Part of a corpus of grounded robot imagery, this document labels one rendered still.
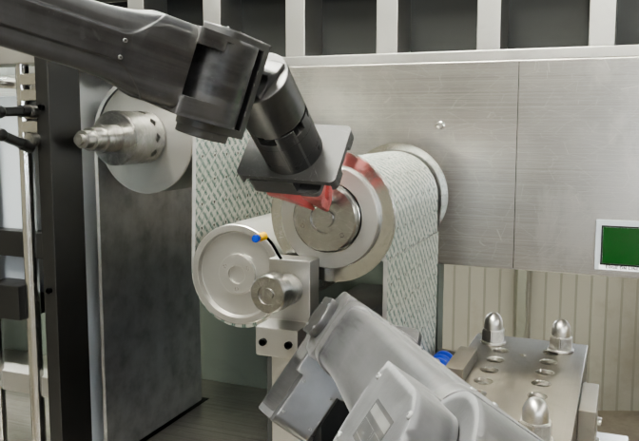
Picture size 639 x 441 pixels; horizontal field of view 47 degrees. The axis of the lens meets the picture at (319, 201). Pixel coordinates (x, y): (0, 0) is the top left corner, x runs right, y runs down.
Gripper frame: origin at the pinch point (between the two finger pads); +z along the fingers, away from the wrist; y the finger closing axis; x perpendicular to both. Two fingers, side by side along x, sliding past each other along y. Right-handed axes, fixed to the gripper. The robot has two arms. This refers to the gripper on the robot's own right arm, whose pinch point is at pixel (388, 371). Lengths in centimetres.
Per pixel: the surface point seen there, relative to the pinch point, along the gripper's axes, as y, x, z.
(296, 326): -8.1, 1.7, -9.8
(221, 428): -29.8, -8.7, 20.8
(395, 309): 0.2, 6.6, -2.3
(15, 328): -86, 3, 34
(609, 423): 25, 35, 284
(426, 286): 0.3, 13.2, 10.4
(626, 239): 24.3, 25.2, 19.7
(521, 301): -15, 79, 253
